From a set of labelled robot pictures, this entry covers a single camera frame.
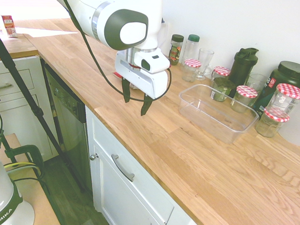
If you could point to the clear plastic rectangular container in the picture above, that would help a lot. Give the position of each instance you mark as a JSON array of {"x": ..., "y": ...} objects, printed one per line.
[{"x": 214, "y": 115}]

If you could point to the clear drinking glass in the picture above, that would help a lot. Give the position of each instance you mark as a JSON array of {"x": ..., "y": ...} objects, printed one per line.
[{"x": 257, "y": 82}]

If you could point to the clear glass mug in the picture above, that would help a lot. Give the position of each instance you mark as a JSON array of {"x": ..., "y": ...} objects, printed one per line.
[{"x": 204, "y": 62}]

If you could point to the round metal cabinet knob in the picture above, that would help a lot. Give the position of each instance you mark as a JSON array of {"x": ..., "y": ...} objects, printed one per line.
[{"x": 94, "y": 156}]

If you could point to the black tripod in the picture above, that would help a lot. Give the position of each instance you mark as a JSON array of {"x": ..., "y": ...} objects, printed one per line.
[{"x": 24, "y": 92}]

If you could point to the stainless steel dishwasher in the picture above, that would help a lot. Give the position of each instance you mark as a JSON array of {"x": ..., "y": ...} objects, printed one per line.
[{"x": 67, "y": 119}]

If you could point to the large black supplement tub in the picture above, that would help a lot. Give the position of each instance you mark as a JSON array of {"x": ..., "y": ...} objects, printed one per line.
[{"x": 291, "y": 73}]

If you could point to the spice jar with dark lid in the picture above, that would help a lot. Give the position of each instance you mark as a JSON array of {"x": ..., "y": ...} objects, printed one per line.
[{"x": 175, "y": 50}]

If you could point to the black metal clamp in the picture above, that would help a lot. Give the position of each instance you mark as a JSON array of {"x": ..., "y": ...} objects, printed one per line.
[{"x": 31, "y": 152}]

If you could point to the glass jar red checkered lid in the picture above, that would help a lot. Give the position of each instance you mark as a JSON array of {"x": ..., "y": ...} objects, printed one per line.
[
  {"x": 221, "y": 71},
  {"x": 191, "y": 69},
  {"x": 244, "y": 99},
  {"x": 270, "y": 124}
]

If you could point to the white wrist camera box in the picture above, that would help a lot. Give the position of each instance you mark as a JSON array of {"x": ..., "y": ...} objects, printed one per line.
[{"x": 154, "y": 63}]

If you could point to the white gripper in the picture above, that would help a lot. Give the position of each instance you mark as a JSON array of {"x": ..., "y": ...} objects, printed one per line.
[{"x": 141, "y": 79}]

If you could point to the white translucent plastic jug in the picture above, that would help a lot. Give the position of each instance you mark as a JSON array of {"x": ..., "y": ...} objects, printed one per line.
[{"x": 299, "y": 124}]

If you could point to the wooden robot mounting board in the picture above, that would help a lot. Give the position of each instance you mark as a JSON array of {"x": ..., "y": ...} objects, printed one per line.
[{"x": 34, "y": 202}]

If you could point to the large jar red checkered lid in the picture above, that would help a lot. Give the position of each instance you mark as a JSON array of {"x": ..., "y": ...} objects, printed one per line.
[{"x": 287, "y": 97}]

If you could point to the red and white carton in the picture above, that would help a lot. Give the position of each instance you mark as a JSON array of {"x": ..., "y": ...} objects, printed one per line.
[{"x": 9, "y": 26}]

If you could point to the clear bottle with green lid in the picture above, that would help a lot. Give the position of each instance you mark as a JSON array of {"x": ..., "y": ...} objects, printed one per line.
[{"x": 191, "y": 50}]

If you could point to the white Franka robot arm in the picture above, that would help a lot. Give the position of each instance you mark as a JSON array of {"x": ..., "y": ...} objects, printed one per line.
[{"x": 82, "y": 15}]

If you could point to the green jar with dark lid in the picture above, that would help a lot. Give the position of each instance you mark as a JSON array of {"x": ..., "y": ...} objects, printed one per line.
[{"x": 220, "y": 92}]

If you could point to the black shaker bottle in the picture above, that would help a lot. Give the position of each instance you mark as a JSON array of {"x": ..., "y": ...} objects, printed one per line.
[{"x": 242, "y": 66}]

